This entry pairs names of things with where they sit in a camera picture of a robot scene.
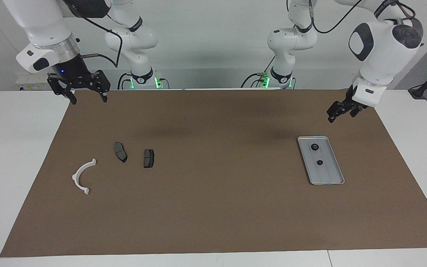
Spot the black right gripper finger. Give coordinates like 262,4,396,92
89,70,111,102
47,73,77,104

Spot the silver metal tray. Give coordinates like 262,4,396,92
297,136,345,185

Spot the white power strip box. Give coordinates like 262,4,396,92
15,72,53,91

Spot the curved dark grey brake pad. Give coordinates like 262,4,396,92
114,142,128,163

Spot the rectangular dark grey brake pad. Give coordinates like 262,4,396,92
143,149,155,169

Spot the brown table mat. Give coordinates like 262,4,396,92
0,89,427,258

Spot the black base cable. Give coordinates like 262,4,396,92
241,72,264,88
117,72,130,90

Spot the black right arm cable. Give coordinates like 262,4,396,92
63,7,125,69

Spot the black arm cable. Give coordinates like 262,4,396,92
308,0,416,34
63,7,125,69

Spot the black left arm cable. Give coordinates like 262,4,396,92
308,0,416,34

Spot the white curved plastic bracket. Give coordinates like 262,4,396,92
72,158,97,195

